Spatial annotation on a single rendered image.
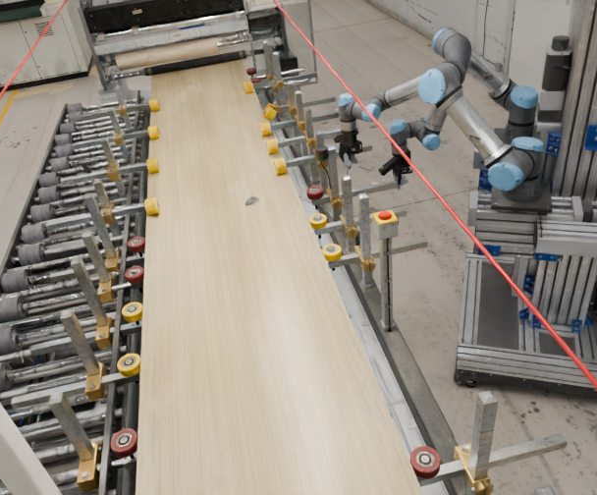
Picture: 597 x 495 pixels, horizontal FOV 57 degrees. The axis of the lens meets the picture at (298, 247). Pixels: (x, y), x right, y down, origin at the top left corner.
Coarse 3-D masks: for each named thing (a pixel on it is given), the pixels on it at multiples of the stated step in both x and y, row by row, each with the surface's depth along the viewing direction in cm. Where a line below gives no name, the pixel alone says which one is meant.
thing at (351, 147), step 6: (342, 132) 248; (348, 132) 247; (354, 132) 247; (348, 138) 251; (354, 138) 248; (342, 144) 254; (348, 144) 250; (354, 144) 249; (348, 150) 253; (354, 150) 252; (360, 150) 254
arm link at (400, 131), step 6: (396, 120) 259; (402, 120) 258; (390, 126) 259; (396, 126) 255; (402, 126) 255; (408, 126) 258; (390, 132) 260; (396, 132) 257; (402, 132) 257; (408, 132) 257; (396, 138) 259; (402, 138) 259; (402, 144) 261
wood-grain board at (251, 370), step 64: (192, 128) 350; (256, 128) 338; (192, 192) 282; (256, 192) 274; (192, 256) 236; (256, 256) 231; (320, 256) 226; (192, 320) 203; (256, 320) 200; (320, 320) 196; (192, 384) 179; (256, 384) 176; (320, 384) 173; (192, 448) 159; (256, 448) 157; (320, 448) 154; (384, 448) 152
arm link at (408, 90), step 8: (464, 72) 208; (416, 80) 225; (392, 88) 236; (400, 88) 232; (408, 88) 228; (416, 88) 225; (376, 96) 241; (384, 96) 239; (392, 96) 235; (400, 96) 233; (408, 96) 230; (416, 96) 229; (384, 104) 240; (392, 104) 239
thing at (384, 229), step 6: (390, 210) 189; (372, 216) 189; (378, 216) 187; (372, 222) 191; (378, 222) 184; (384, 222) 184; (390, 222) 184; (396, 222) 185; (378, 228) 185; (384, 228) 185; (390, 228) 186; (396, 228) 186; (378, 234) 187; (384, 234) 187; (390, 234) 187; (396, 234) 188
